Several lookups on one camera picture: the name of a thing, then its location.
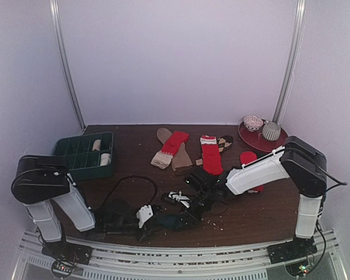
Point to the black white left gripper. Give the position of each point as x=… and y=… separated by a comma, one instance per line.
x=147, y=220

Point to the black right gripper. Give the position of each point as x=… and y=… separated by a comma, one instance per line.
x=191, y=206

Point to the dark teal sock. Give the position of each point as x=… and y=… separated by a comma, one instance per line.
x=171, y=222

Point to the cream brown striped sock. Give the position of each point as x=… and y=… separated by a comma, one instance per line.
x=105, y=159

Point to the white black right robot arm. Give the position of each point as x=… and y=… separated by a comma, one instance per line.
x=296, y=160

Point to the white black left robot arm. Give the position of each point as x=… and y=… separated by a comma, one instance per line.
x=42, y=180

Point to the red sock middle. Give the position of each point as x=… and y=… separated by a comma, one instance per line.
x=211, y=160

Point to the tan beige sock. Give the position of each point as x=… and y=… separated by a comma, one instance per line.
x=181, y=162

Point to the red cream sock left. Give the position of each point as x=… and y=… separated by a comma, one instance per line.
x=163, y=158

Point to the red sock right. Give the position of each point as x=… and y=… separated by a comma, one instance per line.
x=246, y=158

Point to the brown argyle sock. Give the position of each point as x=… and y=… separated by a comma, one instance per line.
x=224, y=142

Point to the dark red round plate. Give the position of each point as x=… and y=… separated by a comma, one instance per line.
x=256, y=141

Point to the green compartment organizer tray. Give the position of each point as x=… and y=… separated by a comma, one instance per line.
x=81, y=161

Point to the rolled beige sock in tray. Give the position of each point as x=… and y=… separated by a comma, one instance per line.
x=96, y=145

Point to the patterned small bowl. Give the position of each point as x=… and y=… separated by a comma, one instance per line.
x=252, y=122

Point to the striped grey cup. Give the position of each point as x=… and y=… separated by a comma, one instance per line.
x=271, y=131

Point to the aluminium front rail frame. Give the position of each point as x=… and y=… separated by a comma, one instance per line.
x=113, y=261

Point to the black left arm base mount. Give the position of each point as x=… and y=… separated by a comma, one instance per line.
x=68, y=252

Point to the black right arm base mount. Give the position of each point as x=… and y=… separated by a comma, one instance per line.
x=291, y=250

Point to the right aluminium corner post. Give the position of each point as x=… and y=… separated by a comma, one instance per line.
x=294, y=51

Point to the aluminium corner post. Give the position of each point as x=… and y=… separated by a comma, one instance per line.
x=294, y=51
x=55, y=15

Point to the left aluminium corner post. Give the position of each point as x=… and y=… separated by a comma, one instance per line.
x=55, y=15

